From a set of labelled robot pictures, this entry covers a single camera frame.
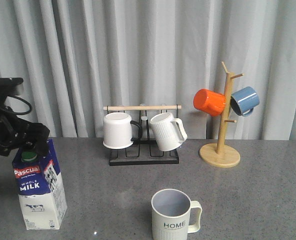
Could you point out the wooden mug tree stand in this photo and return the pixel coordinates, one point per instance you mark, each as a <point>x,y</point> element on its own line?
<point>219,154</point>

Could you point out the grey curtain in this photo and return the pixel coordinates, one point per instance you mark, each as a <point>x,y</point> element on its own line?
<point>78,56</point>

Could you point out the black wire mug rack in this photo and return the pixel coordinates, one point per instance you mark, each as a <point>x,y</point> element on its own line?
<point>144,151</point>

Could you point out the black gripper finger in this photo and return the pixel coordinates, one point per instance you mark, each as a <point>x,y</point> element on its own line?
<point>35,140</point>

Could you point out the orange enamel mug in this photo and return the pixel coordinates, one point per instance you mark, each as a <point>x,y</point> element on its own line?
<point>209,102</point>

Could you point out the Pascual whole milk carton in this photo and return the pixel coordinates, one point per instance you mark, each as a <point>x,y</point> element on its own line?
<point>40,189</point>

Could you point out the white mug black handle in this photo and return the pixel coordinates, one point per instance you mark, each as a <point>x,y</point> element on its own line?
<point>118,132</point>

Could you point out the white HOME mug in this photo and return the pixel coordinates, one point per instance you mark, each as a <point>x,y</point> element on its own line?
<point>174,215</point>

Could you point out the blue enamel mug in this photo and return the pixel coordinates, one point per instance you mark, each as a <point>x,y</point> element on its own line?
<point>244,101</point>

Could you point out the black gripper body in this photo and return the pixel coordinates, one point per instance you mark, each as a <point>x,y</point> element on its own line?
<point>13,130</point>

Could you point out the white ribbed mug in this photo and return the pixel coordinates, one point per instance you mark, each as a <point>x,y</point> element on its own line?
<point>168,131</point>

